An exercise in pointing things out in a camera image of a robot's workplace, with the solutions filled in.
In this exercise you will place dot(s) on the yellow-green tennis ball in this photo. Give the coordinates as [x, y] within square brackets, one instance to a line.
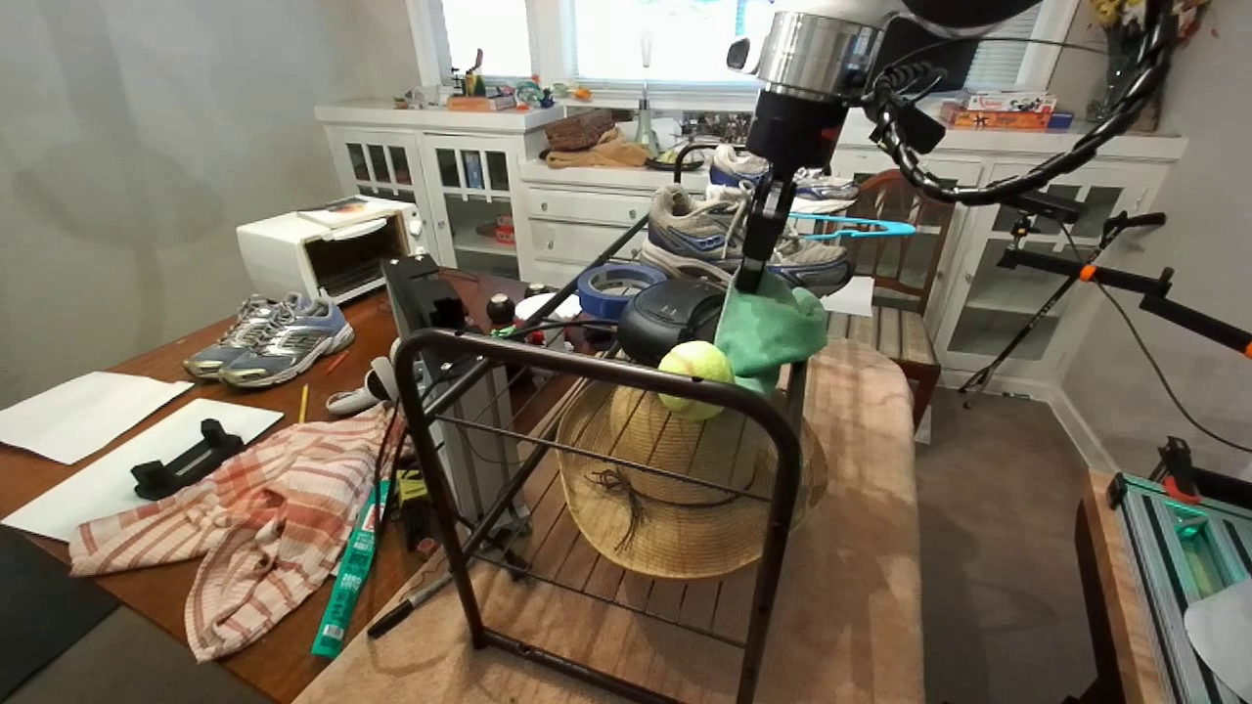
[698, 374]

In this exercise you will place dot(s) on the black camera tripod arm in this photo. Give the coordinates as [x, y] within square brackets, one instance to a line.
[1134, 291]

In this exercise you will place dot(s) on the grey blue sneaker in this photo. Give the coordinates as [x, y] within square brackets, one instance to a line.
[690, 227]
[737, 161]
[227, 341]
[296, 341]

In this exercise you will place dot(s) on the white toaster oven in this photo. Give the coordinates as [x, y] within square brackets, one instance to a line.
[315, 246]

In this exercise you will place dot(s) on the blue tape roll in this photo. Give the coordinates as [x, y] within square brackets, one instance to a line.
[618, 280]

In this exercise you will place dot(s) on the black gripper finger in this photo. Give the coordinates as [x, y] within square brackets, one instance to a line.
[782, 207]
[752, 246]

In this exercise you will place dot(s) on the aluminium rail base frame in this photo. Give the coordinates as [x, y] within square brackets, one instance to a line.
[1180, 559]

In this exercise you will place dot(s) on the yellow pencil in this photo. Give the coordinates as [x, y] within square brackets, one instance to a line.
[302, 404]

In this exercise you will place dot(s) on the straw hat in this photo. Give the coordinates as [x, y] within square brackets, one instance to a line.
[649, 523]

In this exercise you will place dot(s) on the black metal shoe rack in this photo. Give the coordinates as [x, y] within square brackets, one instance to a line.
[778, 550]

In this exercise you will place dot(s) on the white cabinet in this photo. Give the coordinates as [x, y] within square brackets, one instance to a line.
[572, 218]

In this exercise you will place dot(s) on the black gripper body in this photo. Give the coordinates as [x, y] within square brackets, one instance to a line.
[795, 129]

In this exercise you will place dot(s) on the black marker pen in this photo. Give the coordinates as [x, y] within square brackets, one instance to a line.
[413, 607]

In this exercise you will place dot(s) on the brown wooden chair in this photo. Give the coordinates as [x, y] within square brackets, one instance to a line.
[902, 280]

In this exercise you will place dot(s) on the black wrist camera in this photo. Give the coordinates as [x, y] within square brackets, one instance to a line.
[910, 117]

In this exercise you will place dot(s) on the dark grey appliance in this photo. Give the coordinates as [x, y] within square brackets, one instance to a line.
[422, 297]

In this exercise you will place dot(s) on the green towel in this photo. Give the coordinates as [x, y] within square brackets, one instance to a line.
[768, 332]

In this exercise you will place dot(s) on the black plastic mount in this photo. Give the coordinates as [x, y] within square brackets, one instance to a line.
[181, 467]

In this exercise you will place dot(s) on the pink striped cloth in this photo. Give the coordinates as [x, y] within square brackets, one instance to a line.
[285, 508]

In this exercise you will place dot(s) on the white paper sheet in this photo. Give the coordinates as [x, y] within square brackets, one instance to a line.
[92, 490]
[85, 417]

